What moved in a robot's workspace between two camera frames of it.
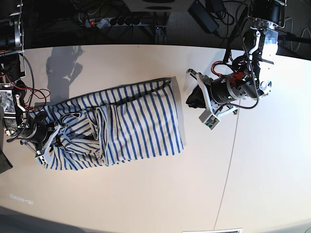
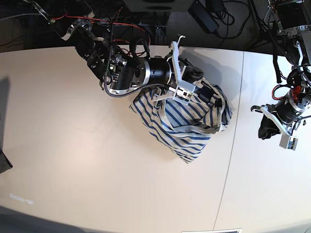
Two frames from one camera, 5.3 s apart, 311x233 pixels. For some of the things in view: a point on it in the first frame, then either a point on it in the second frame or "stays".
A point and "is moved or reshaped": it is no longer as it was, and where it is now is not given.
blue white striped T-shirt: (118, 125) is moved or reshaped
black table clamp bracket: (160, 32) stays
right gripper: (39, 136) -> (164, 71)
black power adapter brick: (203, 17) stays
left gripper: (226, 93) -> (285, 112)
